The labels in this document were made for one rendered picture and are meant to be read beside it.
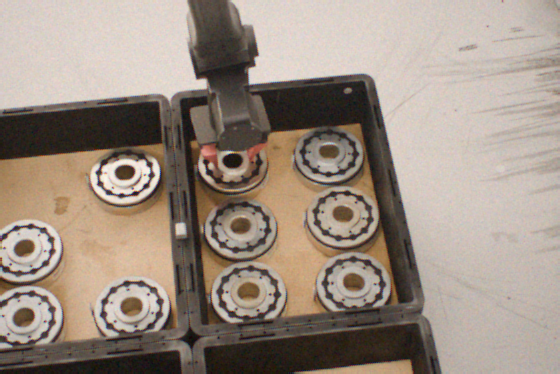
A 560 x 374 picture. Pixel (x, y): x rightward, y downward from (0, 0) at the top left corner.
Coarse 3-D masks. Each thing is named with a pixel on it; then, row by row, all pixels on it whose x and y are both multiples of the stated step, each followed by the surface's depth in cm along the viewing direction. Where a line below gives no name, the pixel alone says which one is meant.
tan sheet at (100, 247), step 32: (0, 160) 165; (32, 160) 165; (64, 160) 165; (96, 160) 165; (160, 160) 165; (0, 192) 162; (32, 192) 162; (64, 192) 162; (0, 224) 159; (64, 224) 159; (96, 224) 158; (128, 224) 158; (160, 224) 158; (96, 256) 155; (128, 256) 155; (160, 256) 155; (0, 288) 152; (64, 288) 152; (96, 288) 152
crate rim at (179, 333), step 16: (128, 96) 159; (144, 96) 159; (160, 96) 159; (0, 112) 158; (16, 112) 158; (32, 112) 158; (48, 112) 158; (64, 112) 158; (160, 112) 157; (176, 176) 152; (176, 192) 149; (176, 208) 148; (176, 240) 145; (176, 256) 144; (176, 272) 143; (176, 288) 141; (176, 304) 140; (112, 336) 137; (128, 336) 137; (144, 336) 137; (160, 336) 137; (176, 336) 137; (16, 352) 136; (32, 352) 136; (48, 352) 136; (64, 352) 136
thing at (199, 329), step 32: (192, 96) 159; (384, 128) 156; (384, 160) 152; (192, 256) 144; (192, 288) 142; (416, 288) 141; (192, 320) 138; (256, 320) 138; (288, 320) 138; (320, 320) 138
